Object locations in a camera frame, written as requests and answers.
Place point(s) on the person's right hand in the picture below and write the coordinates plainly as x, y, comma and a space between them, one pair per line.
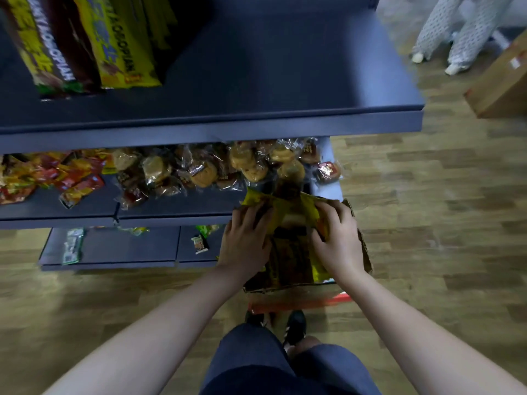
341, 242

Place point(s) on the person's left shoe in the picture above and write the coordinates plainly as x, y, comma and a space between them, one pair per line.
255, 318

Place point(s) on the person's right shoe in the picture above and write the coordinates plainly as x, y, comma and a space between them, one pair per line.
295, 327

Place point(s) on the brown cardboard box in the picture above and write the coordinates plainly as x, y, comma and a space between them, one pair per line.
288, 289

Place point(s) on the person's right forearm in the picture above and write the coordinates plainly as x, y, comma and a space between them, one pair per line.
432, 341

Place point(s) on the white green label packet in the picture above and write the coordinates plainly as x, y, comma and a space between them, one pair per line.
73, 246

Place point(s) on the red label pastry packet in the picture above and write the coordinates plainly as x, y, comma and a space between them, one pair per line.
328, 171

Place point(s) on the green snack pouch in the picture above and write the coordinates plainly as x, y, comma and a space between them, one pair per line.
208, 230

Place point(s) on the sealed brown shipping carton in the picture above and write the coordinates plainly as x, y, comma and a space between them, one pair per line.
498, 82

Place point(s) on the person's left forearm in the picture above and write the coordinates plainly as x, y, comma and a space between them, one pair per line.
144, 341

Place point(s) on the pile of yellow snacks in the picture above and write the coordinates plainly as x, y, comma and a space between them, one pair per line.
292, 209

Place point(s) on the pile of red orange packets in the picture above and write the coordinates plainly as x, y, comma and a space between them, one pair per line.
61, 176

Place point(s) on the dark blue metal shelf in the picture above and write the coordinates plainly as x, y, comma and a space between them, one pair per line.
267, 69

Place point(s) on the pile of wrapped buns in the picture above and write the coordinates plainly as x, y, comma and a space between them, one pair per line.
206, 168

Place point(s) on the dark blue shorts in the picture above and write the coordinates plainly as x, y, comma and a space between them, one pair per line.
247, 362

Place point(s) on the brown snack packet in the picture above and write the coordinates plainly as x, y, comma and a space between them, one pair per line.
53, 45

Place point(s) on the person's shoe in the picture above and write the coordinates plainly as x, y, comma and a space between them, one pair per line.
255, 318
295, 327

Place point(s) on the person's left hand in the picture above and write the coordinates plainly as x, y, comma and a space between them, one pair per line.
245, 246

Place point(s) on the small red white sachet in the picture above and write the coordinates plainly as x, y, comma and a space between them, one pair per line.
199, 244

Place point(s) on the person's right leg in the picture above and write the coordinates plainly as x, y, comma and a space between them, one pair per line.
304, 347

